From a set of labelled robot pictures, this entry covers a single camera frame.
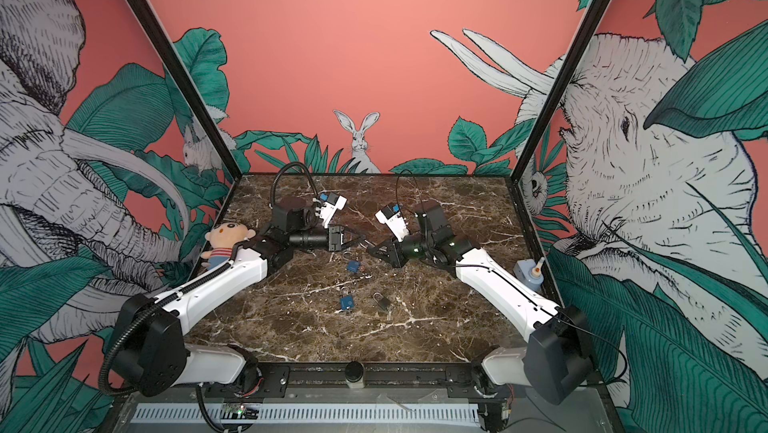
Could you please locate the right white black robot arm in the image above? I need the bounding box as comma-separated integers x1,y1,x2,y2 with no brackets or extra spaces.
368,200,596,405

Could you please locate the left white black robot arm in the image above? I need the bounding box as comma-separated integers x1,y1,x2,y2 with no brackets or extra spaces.
98,193,362,397

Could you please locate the blue padlock far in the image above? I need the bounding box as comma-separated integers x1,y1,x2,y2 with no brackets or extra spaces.
347,260,361,273

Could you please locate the blue padlock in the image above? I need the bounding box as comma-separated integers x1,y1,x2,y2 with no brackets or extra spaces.
347,260,361,273
340,295,355,312

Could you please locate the black padlock near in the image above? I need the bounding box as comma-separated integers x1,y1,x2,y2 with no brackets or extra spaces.
372,292,392,311

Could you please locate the blue padlock near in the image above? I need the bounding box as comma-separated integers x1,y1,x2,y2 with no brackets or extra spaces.
340,295,355,312

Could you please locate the plush doll striped shirt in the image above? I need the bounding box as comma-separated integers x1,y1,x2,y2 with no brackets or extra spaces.
201,222,256,269

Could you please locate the white vented strip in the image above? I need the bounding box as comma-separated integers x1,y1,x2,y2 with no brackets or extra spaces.
131,403,480,426

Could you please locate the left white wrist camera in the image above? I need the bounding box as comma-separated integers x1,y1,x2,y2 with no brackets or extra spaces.
314,192,347,229

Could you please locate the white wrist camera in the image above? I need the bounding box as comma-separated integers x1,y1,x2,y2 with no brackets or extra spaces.
314,192,347,229
375,203,410,242

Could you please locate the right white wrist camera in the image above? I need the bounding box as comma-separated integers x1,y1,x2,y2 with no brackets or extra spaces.
375,203,410,242

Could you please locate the black knob on rail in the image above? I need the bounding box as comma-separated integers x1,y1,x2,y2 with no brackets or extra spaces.
344,361,365,389

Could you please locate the black mounting rail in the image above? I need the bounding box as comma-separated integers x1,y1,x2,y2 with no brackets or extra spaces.
119,362,601,401

